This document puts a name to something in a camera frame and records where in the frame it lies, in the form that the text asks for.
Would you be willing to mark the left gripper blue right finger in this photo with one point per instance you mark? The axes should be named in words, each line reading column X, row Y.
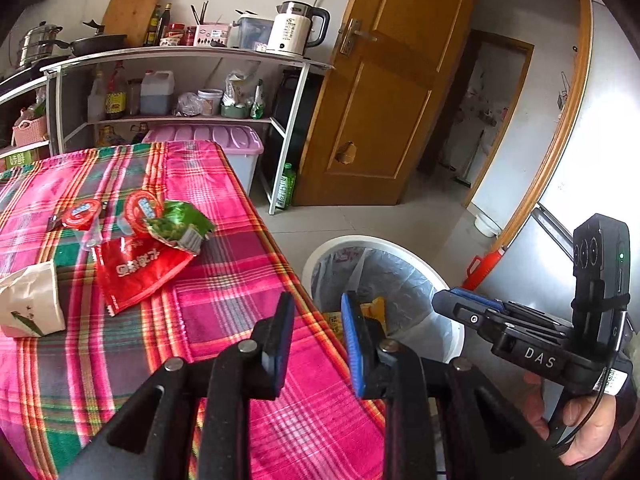
column 442, row 420

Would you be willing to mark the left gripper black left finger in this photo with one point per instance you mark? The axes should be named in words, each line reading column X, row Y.
column 199, row 409

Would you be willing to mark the red snack wrapper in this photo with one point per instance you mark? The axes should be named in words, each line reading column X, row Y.
column 129, row 269

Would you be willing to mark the white paper cup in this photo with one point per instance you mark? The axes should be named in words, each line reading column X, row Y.
column 29, row 302

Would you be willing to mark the green snack bag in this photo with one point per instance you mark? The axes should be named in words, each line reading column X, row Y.
column 182, row 226

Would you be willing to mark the red-lid jelly cup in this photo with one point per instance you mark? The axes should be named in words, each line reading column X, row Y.
column 83, row 219
column 140, row 207

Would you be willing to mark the translucent trash bag liner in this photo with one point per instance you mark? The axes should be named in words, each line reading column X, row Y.
column 373, row 273

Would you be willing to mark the white trash bin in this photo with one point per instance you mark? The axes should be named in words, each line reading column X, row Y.
column 436, row 337

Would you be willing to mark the white metal kitchen shelf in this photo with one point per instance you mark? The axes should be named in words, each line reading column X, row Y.
column 194, row 87

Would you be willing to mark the person's right hand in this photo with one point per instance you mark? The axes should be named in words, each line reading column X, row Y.
column 590, row 439

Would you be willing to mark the pink plaid tablecloth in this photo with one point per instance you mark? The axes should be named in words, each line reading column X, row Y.
column 57, row 391

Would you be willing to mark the yellow snack bag in bin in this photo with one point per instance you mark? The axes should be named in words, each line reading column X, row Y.
column 375, row 309

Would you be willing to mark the dark brown small wrapper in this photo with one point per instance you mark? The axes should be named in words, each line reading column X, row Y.
column 54, row 223

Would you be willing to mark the green detergent bottle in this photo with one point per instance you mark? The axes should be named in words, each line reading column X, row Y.
column 286, row 187

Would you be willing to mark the pink lid storage box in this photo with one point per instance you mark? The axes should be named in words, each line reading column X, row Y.
column 240, row 143

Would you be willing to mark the brown wooden door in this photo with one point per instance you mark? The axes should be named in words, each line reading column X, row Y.
column 378, row 106

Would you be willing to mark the pink woven basket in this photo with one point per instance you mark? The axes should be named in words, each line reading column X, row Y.
column 30, row 132

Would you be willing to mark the green bowl on shelf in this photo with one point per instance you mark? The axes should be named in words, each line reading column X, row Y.
column 235, row 111

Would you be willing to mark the red-cap soy sauce bottle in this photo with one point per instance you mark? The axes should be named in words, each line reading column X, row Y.
column 116, row 95

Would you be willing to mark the white lidded tub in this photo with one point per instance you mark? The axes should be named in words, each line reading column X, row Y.
column 210, row 101

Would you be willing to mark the white plastic oil jug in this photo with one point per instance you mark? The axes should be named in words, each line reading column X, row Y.
column 157, row 92

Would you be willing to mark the white plastic food bag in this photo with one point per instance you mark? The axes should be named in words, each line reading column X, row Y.
column 239, row 89

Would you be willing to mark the black frying pan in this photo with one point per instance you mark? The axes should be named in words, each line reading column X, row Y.
column 99, row 42

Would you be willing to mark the pink utensil holder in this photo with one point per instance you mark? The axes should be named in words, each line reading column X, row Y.
column 211, row 35

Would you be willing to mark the stainless steel steamer pot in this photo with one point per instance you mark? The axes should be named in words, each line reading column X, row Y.
column 36, row 44

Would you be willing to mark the dark sauce bottle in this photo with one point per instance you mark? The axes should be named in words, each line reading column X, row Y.
column 163, row 23

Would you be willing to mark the white electric kettle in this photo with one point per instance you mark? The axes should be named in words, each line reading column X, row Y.
column 297, row 27

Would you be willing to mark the clear plastic container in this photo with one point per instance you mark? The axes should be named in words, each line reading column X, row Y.
column 252, row 32

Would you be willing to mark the wooden cutting board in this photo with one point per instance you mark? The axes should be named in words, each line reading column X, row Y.
column 130, row 18

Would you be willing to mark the metal door handle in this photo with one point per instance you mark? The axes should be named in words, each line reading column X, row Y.
column 350, row 33

